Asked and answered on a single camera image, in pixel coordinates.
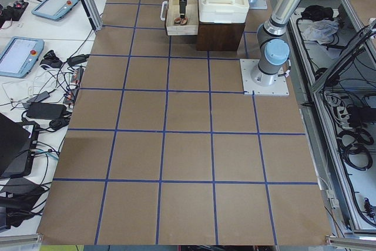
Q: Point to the grey orange handled scissors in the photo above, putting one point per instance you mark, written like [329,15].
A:
[180,21]

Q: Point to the open wooden drawer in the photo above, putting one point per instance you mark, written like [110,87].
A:
[191,13]

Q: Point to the dark brown wooden cabinet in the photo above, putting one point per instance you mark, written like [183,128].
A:
[219,37]

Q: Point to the blue teach pendant far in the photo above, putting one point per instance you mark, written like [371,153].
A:
[54,9]

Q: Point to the blue teach pendant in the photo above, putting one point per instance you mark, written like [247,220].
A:
[54,9]
[20,55]

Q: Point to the crumpled white cloth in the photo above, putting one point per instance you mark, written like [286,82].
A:
[321,31]

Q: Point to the blue teach pendant near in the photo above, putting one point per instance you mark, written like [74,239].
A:
[20,55]

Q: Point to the large black power brick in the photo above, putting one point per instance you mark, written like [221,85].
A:
[46,111]

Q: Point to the black laptop computer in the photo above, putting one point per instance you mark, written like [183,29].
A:
[18,140]

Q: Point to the white drawer handle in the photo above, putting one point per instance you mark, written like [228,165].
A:
[164,10]

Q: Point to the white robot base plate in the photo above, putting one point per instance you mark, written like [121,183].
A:
[257,83]

